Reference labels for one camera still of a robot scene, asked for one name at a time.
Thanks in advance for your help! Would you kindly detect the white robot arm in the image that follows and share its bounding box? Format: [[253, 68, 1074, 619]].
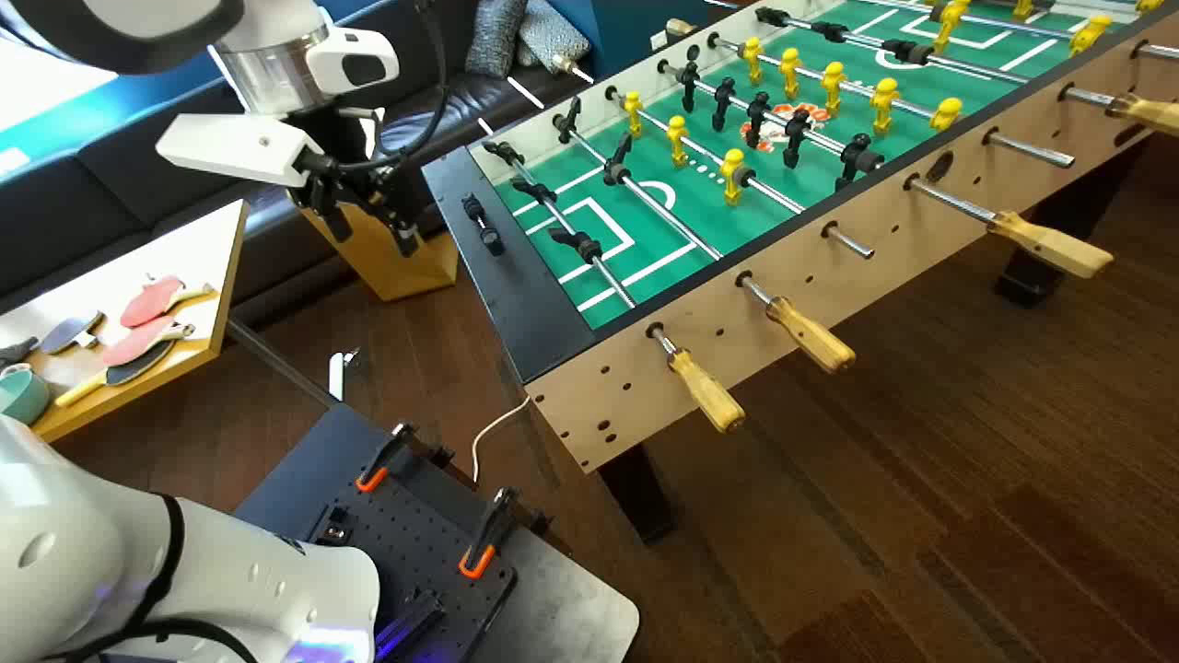
[[2, 0, 399, 663]]

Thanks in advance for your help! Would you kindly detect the orange handled clamp left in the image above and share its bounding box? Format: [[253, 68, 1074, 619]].
[[352, 423, 414, 493]]

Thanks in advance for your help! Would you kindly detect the rod wooden handle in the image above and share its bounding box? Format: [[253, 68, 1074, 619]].
[[904, 172, 1117, 283], [1060, 86, 1179, 135], [738, 271, 855, 371], [650, 324, 744, 434]]

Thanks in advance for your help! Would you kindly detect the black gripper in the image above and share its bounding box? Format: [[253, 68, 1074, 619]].
[[296, 111, 425, 253]]

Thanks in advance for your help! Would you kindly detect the foosball table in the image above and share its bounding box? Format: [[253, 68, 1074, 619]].
[[425, 0, 1179, 537]]

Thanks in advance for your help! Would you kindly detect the orange handled clamp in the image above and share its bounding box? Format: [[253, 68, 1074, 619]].
[[352, 423, 414, 493], [456, 485, 516, 580]]

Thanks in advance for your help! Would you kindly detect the wooden box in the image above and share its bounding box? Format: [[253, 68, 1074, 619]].
[[302, 201, 456, 303]]

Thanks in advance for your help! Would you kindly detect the wooden paddle tray table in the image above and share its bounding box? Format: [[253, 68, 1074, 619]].
[[0, 201, 247, 443]]

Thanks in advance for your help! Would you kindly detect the orange handled clamp right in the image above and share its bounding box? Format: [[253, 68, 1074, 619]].
[[456, 485, 516, 580]]

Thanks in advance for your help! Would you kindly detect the white cable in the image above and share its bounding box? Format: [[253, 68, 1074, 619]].
[[468, 389, 540, 483]]

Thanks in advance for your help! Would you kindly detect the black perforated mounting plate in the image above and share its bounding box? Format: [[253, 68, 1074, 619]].
[[308, 475, 516, 663]]

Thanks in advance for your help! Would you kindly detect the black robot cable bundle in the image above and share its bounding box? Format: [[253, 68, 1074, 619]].
[[48, 493, 261, 663]]

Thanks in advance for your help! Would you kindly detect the red ping pong paddle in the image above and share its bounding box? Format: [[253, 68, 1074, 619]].
[[123, 276, 185, 328]]

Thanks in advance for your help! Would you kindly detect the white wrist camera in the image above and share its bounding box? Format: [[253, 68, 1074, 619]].
[[304, 28, 399, 94]]

